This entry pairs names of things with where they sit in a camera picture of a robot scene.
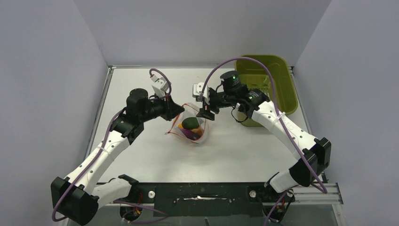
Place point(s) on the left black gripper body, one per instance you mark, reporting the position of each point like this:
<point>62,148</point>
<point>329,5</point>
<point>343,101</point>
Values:
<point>164,108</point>

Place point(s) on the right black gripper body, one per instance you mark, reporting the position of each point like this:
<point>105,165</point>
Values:
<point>218,100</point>

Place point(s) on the yellow toy bell pepper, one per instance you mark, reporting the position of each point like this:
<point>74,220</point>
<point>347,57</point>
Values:
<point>197,130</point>

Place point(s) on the dark green toy avocado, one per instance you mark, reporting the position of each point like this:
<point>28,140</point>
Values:
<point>190,123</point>

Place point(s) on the clear zip top bag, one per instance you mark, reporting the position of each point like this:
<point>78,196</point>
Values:
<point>191,110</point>

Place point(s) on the purple toy eggplant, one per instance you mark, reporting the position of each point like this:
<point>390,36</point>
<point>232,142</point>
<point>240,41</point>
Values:
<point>190,134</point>

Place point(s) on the olive green plastic basket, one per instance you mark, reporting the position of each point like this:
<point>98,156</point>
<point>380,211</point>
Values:
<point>254,77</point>

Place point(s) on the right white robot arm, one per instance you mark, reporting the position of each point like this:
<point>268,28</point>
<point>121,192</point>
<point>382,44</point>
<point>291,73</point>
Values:
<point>312,154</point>

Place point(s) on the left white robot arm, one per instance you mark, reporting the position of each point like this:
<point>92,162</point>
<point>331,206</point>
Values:
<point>78,196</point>

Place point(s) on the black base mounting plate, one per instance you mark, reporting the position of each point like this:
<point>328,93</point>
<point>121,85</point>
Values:
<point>211,199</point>

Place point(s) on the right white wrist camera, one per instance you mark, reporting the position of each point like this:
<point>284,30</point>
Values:
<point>196,90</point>

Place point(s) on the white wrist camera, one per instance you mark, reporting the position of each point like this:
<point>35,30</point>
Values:
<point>160,87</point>
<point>196,90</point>

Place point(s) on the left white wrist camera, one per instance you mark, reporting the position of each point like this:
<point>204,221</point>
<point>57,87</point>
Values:
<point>160,87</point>

